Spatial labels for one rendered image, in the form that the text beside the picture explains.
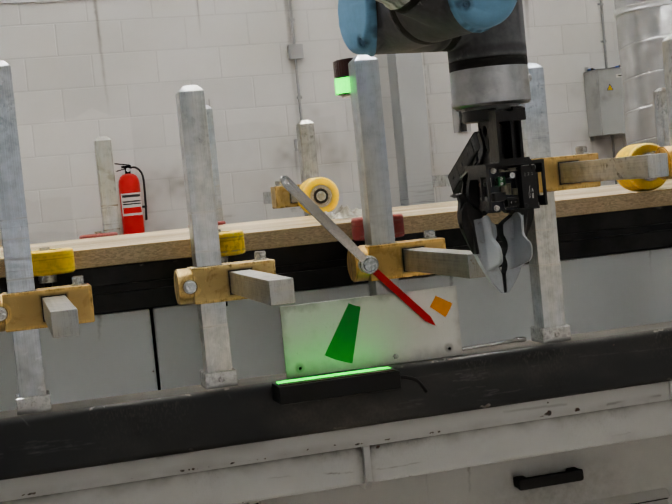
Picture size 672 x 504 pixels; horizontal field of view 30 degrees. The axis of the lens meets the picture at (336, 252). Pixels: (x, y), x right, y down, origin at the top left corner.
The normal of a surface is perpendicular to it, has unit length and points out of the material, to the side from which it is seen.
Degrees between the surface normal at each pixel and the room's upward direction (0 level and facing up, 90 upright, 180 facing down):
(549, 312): 90
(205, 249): 90
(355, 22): 90
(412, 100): 90
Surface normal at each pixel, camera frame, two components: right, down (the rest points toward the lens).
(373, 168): 0.26, 0.03
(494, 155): -0.96, 0.11
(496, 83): 0.04, 0.04
